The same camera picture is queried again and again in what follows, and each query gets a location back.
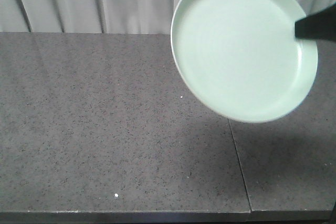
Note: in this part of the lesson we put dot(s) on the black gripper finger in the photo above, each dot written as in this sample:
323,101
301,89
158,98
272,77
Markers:
318,26

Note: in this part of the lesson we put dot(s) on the mint green round plate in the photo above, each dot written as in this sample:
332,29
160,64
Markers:
241,58

